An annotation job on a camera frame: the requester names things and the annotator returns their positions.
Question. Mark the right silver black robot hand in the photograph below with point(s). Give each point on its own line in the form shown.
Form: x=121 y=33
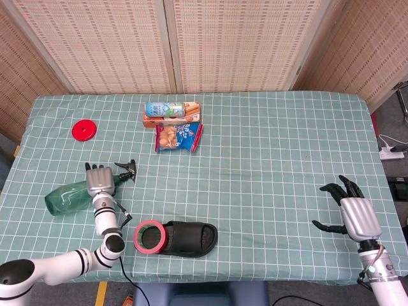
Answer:
x=360 y=215

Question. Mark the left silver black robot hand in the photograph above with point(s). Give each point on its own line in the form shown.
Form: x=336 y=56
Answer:
x=100 y=181

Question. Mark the green spray bottle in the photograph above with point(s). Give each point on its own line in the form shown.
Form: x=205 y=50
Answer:
x=67 y=199

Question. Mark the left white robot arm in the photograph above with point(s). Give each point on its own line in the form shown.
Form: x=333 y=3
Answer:
x=105 y=220

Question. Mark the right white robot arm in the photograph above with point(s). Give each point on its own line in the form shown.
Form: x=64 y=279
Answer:
x=385 y=287

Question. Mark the black box on floor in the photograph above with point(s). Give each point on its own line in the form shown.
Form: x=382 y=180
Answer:
x=400 y=188

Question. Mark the red plastic disc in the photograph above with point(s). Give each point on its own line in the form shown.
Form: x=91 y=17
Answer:
x=84 y=130

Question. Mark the white power strip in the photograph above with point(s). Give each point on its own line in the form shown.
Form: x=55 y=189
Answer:
x=389 y=155

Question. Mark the pink tape roll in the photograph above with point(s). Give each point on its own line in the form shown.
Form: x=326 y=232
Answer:
x=137 y=242

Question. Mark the black power adapter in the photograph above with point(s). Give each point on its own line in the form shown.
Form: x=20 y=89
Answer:
x=399 y=148

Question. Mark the blue red snack bag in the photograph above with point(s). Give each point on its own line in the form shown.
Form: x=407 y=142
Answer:
x=178 y=137

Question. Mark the blue white drink can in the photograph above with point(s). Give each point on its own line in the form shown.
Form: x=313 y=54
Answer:
x=164 y=109

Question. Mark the black rubber slipper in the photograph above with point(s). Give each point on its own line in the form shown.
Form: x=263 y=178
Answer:
x=194 y=239

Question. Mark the green checked tablecloth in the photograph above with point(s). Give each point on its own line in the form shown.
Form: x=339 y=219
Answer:
x=255 y=178

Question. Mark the orange snack box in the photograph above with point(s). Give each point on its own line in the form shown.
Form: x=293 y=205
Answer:
x=192 y=110

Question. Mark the orange packet on floor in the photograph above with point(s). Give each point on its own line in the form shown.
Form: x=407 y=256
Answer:
x=128 y=301

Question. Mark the metal chair leg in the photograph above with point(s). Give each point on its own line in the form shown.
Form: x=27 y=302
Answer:
x=402 y=99

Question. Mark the bamboo folding screen panel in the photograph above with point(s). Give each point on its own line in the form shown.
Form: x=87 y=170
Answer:
x=242 y=44
x=105 y=48
x=22 y=70
x=366 y=54

